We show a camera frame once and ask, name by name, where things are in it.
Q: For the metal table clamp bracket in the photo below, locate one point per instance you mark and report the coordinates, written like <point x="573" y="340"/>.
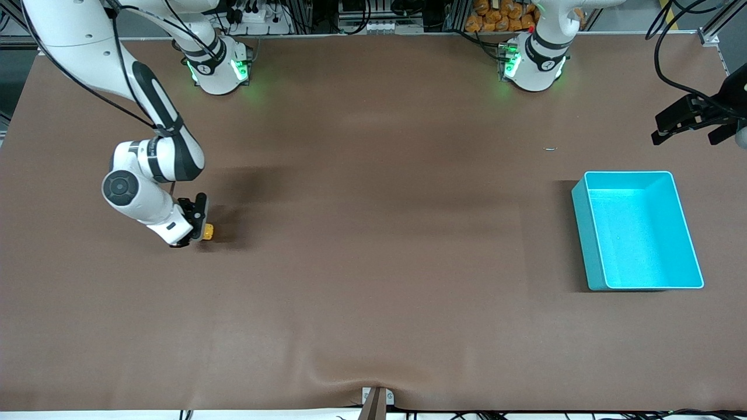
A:
<point x="390" y="398"/>

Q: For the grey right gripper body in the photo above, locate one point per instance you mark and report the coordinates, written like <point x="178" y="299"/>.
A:
<point x="190" y="212"/>

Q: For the brown table mat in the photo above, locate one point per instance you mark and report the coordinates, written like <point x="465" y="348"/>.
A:
<point x="373" y="233"/>

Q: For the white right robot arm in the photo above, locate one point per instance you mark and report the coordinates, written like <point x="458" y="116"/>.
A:
<point x="157" y="157"/>

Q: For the orange snack bag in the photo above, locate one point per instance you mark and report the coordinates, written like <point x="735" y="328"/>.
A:
<point x="473" y="23"/>
<point x="482" y="7"/>
<point x="499" y="23"/>
<point x="512" y="9"/>
<point x="527" y="21"/>

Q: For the turquoise plastic bin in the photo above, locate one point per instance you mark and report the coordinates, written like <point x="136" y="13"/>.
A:
<point x="639" y="239"/>

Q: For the aluminium frame profile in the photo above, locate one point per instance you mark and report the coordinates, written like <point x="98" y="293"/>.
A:
<point x="11" y="41"/>
<point x="709" y="36"/>

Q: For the white power strip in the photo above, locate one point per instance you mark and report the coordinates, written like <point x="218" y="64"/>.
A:
<point x="257" y="17"/>

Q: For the yellow beetle toy car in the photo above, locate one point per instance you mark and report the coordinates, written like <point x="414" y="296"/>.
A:
<point x="208" y="232"/>

